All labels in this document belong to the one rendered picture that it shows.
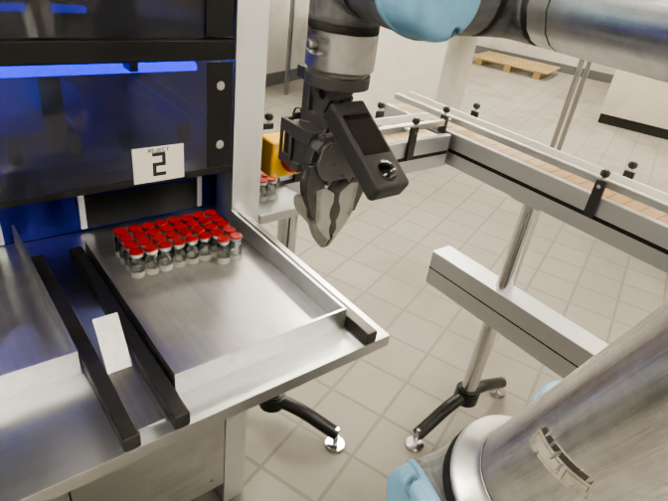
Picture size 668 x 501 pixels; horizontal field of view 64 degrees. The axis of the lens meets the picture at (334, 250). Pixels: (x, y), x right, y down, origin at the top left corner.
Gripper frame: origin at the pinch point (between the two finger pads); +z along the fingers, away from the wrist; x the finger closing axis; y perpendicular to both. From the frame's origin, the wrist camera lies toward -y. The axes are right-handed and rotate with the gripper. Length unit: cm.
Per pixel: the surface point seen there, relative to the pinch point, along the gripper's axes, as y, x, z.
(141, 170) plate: 35.7, 10.0, 3.4
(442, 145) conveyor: 47, -78, 14
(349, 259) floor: 118, -119, 105
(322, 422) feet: 38, -41, 96
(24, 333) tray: 20.2, 32.1, 16.5
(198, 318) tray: 12.4, 11.6, 16.5
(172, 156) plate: 35.7, 4.8, 1.8
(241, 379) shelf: -0.9, 12.2, 16.8
